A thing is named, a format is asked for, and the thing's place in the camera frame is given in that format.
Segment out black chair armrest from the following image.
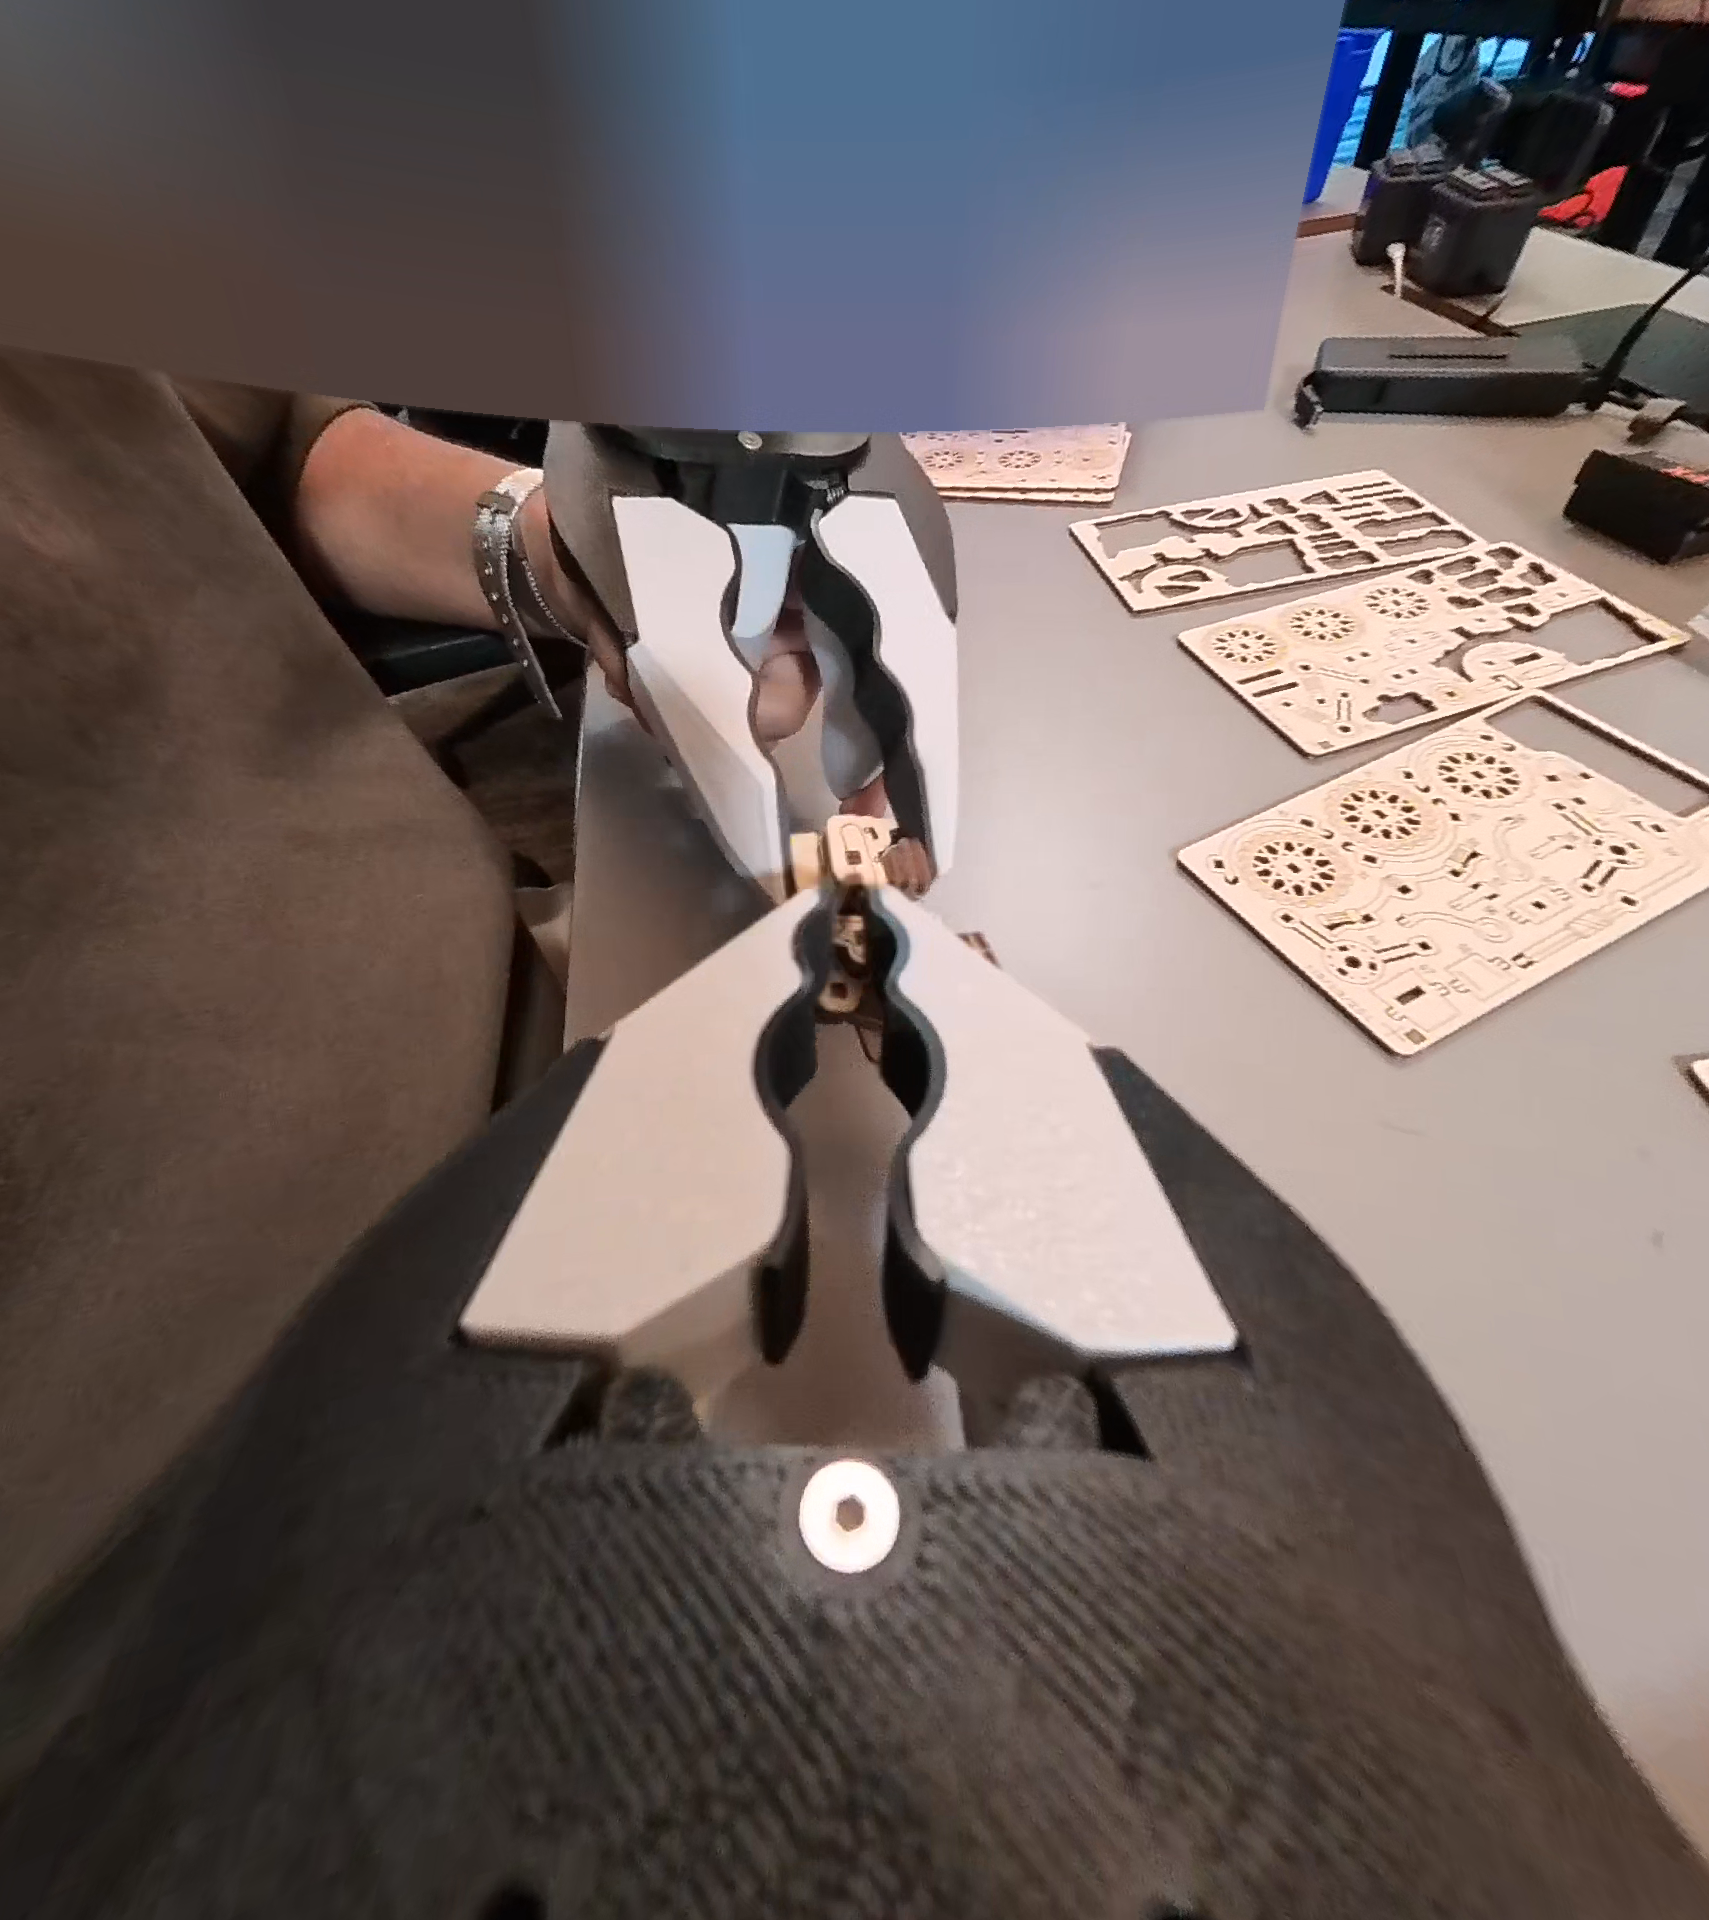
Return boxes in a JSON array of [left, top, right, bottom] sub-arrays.
[[350, 614, 533, 699]]

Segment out stack of wooden sheets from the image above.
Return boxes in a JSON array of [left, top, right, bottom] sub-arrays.
[[899, 423, 1134, 504]]

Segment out silver mesh wristwatch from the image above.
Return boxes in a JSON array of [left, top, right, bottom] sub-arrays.
[[470, 468, 600, 721]]

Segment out person's left forearm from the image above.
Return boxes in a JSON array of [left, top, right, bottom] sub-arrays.
[[291, 404, 527, 619]]

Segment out wooden puzzle sheet small gears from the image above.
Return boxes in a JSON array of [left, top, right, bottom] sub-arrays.
[[1177, 539, 1692, 756]]

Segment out black power adapter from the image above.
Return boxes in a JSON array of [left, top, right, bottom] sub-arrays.
[[1297, 331, 1591, 429]]

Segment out person's brown shirt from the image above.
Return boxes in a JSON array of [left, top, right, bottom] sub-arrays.
[[0, 321, 600, 1848]]

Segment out small black box red label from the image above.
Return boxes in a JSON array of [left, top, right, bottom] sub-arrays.
[[1564, 443, 1709, 568]]

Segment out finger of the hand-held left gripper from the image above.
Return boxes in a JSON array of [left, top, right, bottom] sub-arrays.
[[799, 480, 964, 900], [543, 426, 785, 905]]

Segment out black battery charger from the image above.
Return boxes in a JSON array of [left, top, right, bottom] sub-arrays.
[[1353, 149, 1547, 297]]

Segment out person's left hand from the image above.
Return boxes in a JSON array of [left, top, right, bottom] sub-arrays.
[[749, 626, 934, 900]]

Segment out brown wooden model assembly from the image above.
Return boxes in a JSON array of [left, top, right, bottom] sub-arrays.
[[786, 813, 999, 1038]]

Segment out black cable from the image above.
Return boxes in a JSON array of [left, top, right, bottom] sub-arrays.
[[1589, 186, 1709, 413]]

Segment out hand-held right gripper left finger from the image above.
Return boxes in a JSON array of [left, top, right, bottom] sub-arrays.
[[456, 887, 838, 1374]]

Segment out wooden puzzle sheet mostly emptied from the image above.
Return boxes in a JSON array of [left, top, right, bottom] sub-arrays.
[[1072, 471, 1487, 618]]

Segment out wooden puzzle sheet large gears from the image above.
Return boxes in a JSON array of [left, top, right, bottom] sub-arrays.
[[1177, 689, 1709, 1055]]

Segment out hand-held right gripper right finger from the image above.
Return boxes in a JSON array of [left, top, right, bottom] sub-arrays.
[[858, 891, 1243, 1382]]

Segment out blue plastic bin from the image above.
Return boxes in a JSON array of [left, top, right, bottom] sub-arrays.
[[1305, 22, 1381, 167]]

